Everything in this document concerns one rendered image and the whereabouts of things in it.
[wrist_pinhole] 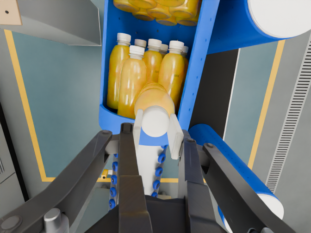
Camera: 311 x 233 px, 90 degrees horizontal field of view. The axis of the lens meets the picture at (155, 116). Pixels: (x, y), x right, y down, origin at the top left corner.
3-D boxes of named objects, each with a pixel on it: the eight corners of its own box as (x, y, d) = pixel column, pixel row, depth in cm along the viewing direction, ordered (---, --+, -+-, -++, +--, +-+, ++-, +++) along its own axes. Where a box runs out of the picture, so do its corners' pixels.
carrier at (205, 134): (195, 119, 152) (181, 142, 160) (246, 184, 69) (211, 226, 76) (219, 130, 156) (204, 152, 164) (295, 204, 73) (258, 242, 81)
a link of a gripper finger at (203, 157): (185, 150, 14) (217, 154, 14) (177, 128, 19) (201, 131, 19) (182, 163, 15) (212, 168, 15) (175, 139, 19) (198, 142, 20)
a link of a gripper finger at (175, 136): (177, 133, 15) (184, 134, 15) (170, 113, 22) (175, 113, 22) (171, 159, 16) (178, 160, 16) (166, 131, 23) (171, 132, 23)
